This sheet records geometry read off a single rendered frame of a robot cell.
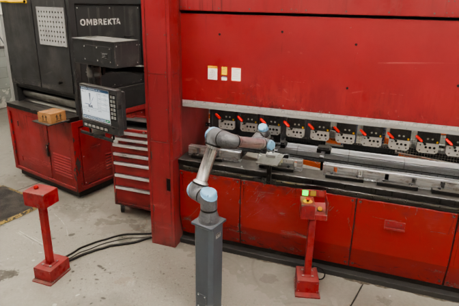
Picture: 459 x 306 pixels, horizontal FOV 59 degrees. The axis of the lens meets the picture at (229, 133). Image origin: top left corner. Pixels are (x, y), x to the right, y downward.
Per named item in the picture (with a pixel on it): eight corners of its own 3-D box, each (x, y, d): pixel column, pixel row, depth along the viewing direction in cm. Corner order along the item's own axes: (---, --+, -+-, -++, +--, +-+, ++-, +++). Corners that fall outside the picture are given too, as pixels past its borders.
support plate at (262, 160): (255, 163, 331) (255, 162, 330) (263, 153, 354) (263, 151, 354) (276, 167, 325) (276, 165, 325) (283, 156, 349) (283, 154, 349)
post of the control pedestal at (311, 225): (304, 274, 333) (309, 216, 317) (303, 270, 338) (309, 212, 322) (311, 275, 333) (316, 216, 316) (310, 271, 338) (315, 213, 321)
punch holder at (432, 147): (415, 151, 310) (419, 131, 305) (414, 148, 317) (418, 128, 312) (437, 154, 305) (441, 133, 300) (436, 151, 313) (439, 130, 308)
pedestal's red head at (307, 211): (300, 218, 312) (302, 198, 307) (298, 209, 328) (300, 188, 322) (326, 220, 311) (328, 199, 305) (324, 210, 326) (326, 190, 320)
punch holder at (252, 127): (240, 130, 353) (240, 112, 348) (242, 128, 360) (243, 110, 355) (257, 132, 348) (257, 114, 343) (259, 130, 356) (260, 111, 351)
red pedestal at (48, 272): (31, 281, 338) (16, 190, 313) (52, 263, 361) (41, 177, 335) (50, 287, 332) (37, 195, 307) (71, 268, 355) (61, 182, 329)
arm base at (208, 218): (211, 228, 276) (211, 215, 273) (193, 221, 284) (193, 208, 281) (223, 218, 288) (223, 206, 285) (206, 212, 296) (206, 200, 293)
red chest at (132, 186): (115, 214, 446) (108, 127, 415) (138, 195, 491) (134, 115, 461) (155, 223, 431) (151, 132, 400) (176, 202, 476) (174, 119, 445)
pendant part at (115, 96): (82, 126, 335) (78, 82, 324) (94, 123, 344) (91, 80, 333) (119, 136, 310) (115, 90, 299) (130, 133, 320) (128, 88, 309)
